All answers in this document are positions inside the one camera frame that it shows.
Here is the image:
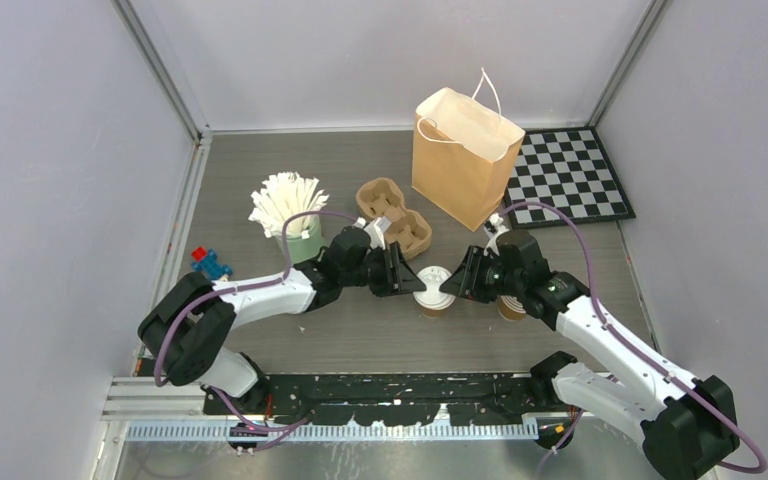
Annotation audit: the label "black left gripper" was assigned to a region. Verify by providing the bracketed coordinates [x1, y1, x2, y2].
[340, 243, 425, 298]

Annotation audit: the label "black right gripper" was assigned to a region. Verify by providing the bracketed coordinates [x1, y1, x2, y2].
[440, 245, 524, 304]

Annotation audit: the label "white plastic cup lid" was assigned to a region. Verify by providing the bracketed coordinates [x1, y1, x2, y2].
[413, 266, 455, 309]

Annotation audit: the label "brown paper takeout bag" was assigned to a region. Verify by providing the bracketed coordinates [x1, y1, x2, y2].
[411, 71, 525, 231]

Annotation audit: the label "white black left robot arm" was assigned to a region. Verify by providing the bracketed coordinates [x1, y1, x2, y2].
[137, 226, 426, 414]

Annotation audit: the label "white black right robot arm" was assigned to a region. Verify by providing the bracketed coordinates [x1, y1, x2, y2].
[440, 231, 740, 479]

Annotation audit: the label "stacked paper coffee cups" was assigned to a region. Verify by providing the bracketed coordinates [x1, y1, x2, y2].
[496, 295, 527, 322]

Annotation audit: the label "brown cardboard cup carrier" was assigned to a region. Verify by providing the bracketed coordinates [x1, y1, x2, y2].
[355, 177, 432, 260]

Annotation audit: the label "green straw holder cup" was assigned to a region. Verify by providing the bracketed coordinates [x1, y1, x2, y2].
[274, 216, 326, 264]

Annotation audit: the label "white paper straw bundle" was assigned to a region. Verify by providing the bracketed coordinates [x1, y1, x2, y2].
[248, 171, 329, 238]

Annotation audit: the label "black white checkerboard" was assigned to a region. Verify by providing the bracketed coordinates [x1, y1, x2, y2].
[503, 127, 635, 229]

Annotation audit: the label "red blue toy car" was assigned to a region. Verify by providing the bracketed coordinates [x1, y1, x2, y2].
[190, 246, 233, 281]

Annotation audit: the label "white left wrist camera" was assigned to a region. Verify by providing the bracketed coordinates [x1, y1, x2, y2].
[353, 216, 392, 250]

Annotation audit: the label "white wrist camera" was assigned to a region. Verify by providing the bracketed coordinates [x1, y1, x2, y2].
[483, 213, 510, 255]
[353, 216, 392, 250]

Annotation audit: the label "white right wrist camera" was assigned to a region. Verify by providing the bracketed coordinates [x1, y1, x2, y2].
[483, 213, 510, 255]

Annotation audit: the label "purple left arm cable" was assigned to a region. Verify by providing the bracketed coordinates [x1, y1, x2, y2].
[153, 210, 359, 453]

